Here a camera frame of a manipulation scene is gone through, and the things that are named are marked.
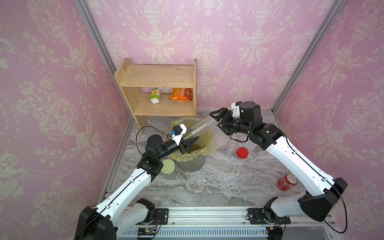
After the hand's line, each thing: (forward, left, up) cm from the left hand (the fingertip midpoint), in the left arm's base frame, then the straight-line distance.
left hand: (195, 134), depth 68 cm
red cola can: (-13, -47, -24) cm, 55 cm away
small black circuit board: (-34, +23, -34) cm, 53 cm away
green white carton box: (+35, +25, -5) cm, 43 cm away
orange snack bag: (+36, +9, -5) cm, 38 cm away
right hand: (+5, -8, +6) cm, 11 cm away
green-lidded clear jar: (-10, +14, -18) cm, 25 cm away
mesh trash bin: (-6, +1, -19) cm, 20 cm away
